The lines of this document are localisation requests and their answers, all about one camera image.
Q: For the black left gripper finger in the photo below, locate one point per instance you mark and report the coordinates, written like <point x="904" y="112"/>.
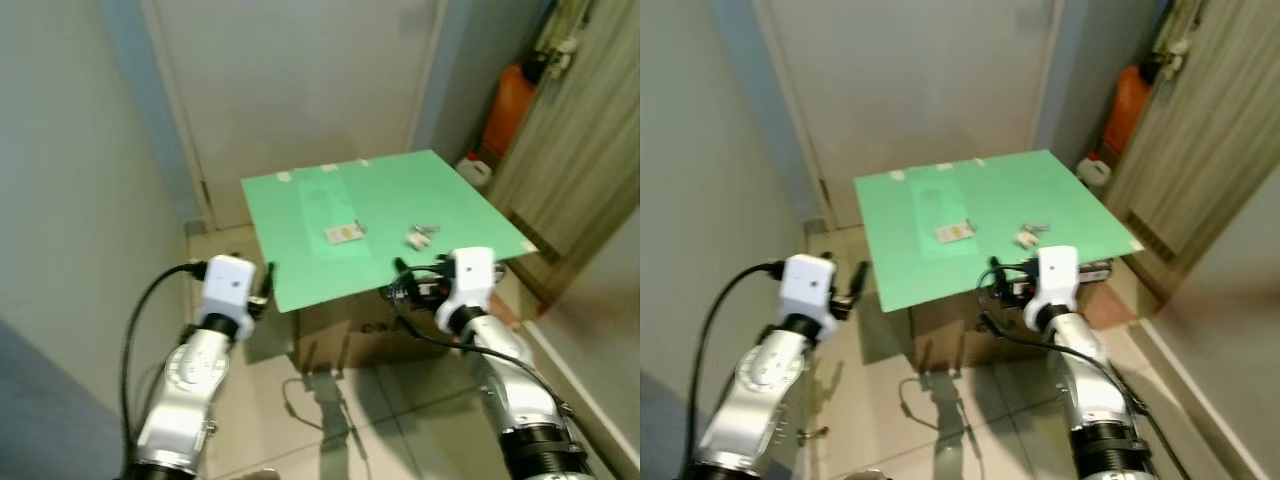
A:
<point x="269" y="278"/>
<point x="858" y="277"/>

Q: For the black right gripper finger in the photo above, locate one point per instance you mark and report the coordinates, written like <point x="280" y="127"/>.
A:
<point x="1096" y="271"/>

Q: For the white key tag card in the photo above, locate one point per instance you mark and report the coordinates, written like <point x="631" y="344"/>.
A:
<point x="343" y="234"/>
<point x="954" y="232"/>

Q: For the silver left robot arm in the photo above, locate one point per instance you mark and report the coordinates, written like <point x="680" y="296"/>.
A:
<point x="760" y="390"/>
<point x="190" y="390"/>

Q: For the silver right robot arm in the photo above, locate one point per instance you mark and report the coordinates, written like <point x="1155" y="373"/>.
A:
<point x="1095" y="390"/>
<point x="520" y="390"/>

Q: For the key bunch with grey fob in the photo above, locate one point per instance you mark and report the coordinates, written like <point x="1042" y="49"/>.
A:
<point x="1026" y="237"/>
<point x="418" y="238"/>

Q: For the green corrugated plastic board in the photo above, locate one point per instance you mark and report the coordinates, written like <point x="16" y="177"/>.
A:
<point x="380" y="200"/>
<point x="1000" y="200"/>

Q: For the brown cardboard box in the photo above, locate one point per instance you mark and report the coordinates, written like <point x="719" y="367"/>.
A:
<point x="340" y="335"/>
<point x="950" y="335"/>

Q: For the white plastic jug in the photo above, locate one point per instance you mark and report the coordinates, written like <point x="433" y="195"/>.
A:
<point x="477" y="172"/>
<point x="1095" y="170"/>

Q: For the orange container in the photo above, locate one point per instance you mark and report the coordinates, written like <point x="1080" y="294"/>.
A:
<point x="1125" y="110"/>
<point x="508" y="110"/>

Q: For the wooden cabinet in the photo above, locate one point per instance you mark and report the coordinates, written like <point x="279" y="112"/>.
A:
<point x="1210" y="130"/>
<point x="585" y="140"/>

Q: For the white door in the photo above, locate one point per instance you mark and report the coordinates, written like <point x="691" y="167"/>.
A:
<point x="290" y="80"/>
<point x="910" y="80"/>

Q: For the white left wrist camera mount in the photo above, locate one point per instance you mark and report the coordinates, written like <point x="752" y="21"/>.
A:
<point x="808" y="282"/>
<point x="228" y="280"/>

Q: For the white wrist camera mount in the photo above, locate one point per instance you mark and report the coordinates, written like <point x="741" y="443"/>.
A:
<point x="228" y="280"/>
<point x="1058" y="272"/>
<point x="472" y="272"/>
<point x="808" y="282"/>

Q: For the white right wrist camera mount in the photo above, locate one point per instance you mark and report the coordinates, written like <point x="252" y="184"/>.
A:
<point x="1058" y="272"/>
<point x="472" y="272"/>

